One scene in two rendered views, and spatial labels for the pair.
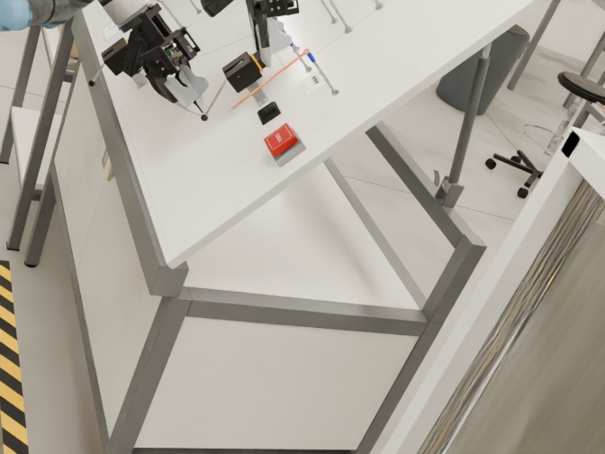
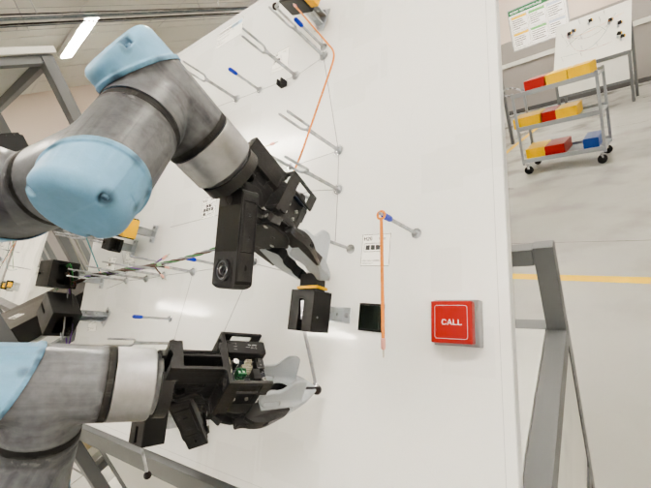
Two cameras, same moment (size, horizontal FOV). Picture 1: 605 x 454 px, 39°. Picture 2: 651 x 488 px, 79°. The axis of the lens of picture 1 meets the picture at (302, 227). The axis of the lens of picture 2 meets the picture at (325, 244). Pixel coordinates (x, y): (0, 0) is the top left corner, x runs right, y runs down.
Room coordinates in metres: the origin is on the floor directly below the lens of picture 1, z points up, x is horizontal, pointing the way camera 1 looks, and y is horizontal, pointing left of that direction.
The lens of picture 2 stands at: (1.01, 0.34, 1.38)
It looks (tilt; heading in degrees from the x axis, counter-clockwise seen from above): 16 degrees down; 340
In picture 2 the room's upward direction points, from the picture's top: 19 degrees counter-clockwise
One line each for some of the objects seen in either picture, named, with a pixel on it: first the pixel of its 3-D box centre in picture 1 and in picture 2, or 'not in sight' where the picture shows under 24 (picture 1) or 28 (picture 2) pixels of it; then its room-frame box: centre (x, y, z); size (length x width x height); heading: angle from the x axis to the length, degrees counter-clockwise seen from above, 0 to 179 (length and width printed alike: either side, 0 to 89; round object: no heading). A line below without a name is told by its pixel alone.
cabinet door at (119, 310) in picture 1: (116, 277); not in sight; (1.52, 0.32, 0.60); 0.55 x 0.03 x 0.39; 31
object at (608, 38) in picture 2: not in sight; (593, 61); (6.03, -7.71, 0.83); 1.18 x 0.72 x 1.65; 22
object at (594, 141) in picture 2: not in sight; (554, 120); (4.29, -4.09, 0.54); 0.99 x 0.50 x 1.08; 24
